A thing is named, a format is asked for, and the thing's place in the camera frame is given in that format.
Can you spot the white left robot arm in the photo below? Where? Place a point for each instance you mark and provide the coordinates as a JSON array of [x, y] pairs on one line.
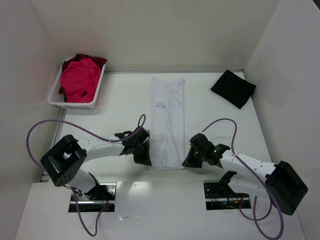
[[64, 160]]

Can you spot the white plastic basket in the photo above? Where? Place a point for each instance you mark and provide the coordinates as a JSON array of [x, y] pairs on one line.
[[77, 83]]

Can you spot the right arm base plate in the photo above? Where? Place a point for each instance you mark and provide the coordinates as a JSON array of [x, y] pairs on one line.
[[218, 199]]

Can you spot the pink t shirt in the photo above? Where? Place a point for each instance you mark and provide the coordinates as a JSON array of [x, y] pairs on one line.
[[80, 80]]

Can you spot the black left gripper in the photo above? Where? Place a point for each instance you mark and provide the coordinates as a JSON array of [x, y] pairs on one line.
[[141, 153]]

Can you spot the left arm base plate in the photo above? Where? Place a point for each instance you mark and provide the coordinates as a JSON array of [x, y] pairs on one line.
[[104, 199]]

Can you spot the folded black t shirt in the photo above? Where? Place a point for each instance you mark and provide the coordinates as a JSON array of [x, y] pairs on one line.
[[233, 88]]

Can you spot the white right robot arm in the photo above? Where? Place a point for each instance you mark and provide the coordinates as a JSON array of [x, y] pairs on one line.
[[247, 175]]

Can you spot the white t shirt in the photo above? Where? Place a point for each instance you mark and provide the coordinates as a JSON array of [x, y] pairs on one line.
[[167, 124]]

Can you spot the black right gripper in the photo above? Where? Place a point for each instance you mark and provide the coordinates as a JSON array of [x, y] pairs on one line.
[[191, 156]]

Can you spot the dark red t shirt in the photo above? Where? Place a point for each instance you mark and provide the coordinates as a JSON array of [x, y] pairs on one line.
[[97, 60]]

